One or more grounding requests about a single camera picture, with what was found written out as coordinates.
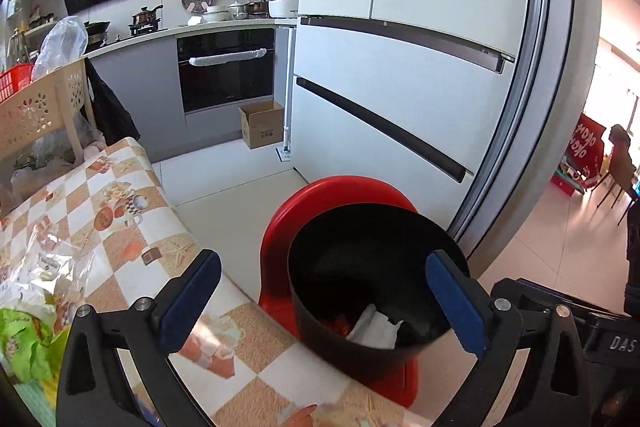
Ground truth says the green plastic bag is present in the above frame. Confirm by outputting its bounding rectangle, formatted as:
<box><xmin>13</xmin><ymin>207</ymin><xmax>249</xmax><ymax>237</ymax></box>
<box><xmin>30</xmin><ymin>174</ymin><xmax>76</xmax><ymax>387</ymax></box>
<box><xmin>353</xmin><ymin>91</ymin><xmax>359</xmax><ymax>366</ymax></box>
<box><xmin>1</xmin><ymin>303</ymin><xmax>70</xmax><ymax>383</ymax></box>

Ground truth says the white paper towel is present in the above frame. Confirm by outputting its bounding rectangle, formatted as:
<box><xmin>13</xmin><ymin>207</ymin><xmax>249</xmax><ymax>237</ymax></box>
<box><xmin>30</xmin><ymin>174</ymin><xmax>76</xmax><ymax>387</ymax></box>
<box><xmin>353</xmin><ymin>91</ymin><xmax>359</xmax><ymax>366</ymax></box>
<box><xmin>346</xmin><ymin>305</ymin><xmax>404</xmax><ymax>350</ymax></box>

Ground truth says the black trash bin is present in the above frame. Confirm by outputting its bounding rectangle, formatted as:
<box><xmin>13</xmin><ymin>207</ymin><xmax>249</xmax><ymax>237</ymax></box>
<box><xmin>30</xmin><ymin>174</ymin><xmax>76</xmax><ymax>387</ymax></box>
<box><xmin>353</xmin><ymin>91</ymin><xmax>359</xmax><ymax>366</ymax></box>
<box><xmin>288</xmin><ymin>204</ymin><xmax>469</xmax><ymax>383</ymax></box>

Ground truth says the person's left hand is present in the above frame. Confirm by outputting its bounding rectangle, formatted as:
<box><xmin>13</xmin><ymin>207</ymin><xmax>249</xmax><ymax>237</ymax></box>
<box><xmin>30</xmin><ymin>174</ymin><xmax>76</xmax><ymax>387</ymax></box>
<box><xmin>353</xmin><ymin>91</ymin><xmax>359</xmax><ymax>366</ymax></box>
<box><xmin>278</xmin><ymin>403</ymin><xmax>317</xmax><ymax>427</ymax></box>

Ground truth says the checkered patterned tablecloth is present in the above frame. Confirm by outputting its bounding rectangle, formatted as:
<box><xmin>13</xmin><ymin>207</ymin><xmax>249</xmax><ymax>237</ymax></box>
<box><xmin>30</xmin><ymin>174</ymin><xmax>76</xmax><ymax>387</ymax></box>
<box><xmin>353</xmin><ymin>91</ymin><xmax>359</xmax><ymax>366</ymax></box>
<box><xmin>1</xmin><ymin>138</ymin><xmax>423</xmax><ymax>426</ymax></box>

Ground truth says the crumpled clear plastic bag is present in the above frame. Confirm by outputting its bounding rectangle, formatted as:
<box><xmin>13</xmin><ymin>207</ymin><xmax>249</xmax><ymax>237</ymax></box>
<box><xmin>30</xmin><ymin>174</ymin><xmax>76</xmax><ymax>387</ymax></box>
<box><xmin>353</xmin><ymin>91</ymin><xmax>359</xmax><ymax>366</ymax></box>
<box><xmin>1</xmin><ymin>217</ymin><xmax>94</xmax><ymax>332</ymax></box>

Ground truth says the red plastic stool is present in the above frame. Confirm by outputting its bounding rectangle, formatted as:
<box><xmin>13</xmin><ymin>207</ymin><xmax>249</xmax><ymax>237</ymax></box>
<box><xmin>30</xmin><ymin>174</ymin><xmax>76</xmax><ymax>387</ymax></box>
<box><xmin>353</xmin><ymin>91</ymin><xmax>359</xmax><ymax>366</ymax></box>
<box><xmin>257</xmin><ymin>174</ymin><xmax>421</xmax><ymax>410</ymax></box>

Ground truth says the brown dining chair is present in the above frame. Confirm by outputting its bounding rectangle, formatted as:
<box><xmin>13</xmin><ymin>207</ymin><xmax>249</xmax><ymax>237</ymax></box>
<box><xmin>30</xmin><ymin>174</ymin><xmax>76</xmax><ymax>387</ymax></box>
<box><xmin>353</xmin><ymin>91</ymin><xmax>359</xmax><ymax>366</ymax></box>
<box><xmin>597</xmin><ymin>124</ymin><xmax>639</xmax><ymax>216</ymax></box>

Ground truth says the black garment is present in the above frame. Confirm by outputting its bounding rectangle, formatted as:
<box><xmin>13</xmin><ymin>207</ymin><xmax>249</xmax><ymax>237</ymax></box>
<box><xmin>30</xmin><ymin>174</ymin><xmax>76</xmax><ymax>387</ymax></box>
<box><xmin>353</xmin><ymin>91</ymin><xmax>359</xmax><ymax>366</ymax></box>
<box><xmin>85</xmin><ymin>58</ymin><xmax>141</xmax><ymax>145</ymax></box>

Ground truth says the cardboard box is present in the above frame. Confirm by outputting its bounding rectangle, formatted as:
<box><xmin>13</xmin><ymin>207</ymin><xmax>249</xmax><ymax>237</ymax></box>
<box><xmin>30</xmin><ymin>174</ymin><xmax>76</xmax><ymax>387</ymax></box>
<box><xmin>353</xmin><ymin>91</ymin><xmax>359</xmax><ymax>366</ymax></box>
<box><xmin>239</xmin><ymin>101</ymin><xmax>284</xmax><ymax>150</ymax></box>

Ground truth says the beige perforated plastic rack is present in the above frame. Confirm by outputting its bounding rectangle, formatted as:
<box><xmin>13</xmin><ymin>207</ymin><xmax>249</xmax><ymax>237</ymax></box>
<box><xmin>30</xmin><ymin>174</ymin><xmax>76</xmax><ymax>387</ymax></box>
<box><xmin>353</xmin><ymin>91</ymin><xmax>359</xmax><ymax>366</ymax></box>
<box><xmin>1</xmin><ymin>58</ymin><xmax>96</xmax><ymax>166</ymax></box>

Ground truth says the black built-in oven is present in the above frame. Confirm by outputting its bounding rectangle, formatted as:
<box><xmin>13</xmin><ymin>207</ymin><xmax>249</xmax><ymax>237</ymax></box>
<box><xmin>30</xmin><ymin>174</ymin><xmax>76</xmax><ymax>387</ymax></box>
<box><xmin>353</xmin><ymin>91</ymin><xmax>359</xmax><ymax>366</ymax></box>
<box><xmin>177</xmin><ymin>28</ymin><xmax>274</xmax><ymax>113</ymax></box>

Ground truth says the red plastic basket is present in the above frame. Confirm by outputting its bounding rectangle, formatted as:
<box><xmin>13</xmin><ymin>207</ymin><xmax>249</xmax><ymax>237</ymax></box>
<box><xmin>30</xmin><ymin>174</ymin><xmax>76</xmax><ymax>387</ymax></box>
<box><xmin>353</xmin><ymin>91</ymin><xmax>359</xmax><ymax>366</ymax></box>
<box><xmin>0</xmin><ymin>64</ymin><xmax>32</xmax><ymax>102</ymax></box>

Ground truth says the black cooking pot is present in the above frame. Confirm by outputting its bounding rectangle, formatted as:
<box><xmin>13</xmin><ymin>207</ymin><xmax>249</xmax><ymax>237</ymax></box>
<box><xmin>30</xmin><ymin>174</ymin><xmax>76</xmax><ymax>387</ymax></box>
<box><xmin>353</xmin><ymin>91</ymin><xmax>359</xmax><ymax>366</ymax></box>
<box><xmin>129</xmin><ymin>4</ymin><xmax>164</xmax><ymax>37</ymax></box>

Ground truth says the white refrigerator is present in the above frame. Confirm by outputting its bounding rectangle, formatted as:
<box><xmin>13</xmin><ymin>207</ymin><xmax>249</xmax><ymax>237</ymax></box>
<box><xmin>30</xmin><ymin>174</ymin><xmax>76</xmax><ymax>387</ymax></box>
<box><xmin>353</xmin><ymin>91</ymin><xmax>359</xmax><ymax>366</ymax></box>
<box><xmin>290</xmin><ymin>0</ymin><xmax>547</xmax><ymax>233</ymax></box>

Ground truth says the white rice cooker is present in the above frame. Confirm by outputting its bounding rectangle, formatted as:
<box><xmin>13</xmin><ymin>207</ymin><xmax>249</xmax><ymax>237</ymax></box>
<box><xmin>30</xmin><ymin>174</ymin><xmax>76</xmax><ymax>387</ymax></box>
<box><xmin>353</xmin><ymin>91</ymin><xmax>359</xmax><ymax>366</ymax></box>
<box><xmin>268</xmin><ymin>0</ymin><xmax>299</xmax><ymax>18</ymax></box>

